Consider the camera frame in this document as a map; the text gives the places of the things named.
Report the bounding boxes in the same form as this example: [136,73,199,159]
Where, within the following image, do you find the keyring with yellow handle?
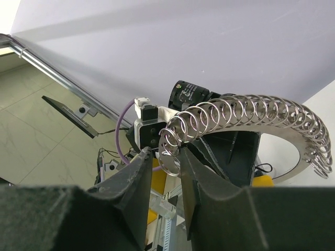
[158,94,332,182]

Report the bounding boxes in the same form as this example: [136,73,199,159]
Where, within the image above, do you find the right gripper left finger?
[1,147,153,250]

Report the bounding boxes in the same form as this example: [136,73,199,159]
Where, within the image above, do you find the black overhead monitor panel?
[41,96,98,139]

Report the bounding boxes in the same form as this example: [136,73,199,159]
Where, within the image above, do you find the clear plastic bottle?
[149,197,176,219]

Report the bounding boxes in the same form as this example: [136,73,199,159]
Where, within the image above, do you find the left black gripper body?
[193,131,260,187]

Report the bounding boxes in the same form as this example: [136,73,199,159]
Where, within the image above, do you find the yellow storage bin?
[147,158,167,225]

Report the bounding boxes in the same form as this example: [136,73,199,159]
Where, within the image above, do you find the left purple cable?
[115,101,164,172]

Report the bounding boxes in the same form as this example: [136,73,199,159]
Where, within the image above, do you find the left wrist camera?
[134,97,166,150]

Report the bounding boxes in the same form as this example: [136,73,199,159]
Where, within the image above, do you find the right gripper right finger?
[179,148,334,250]

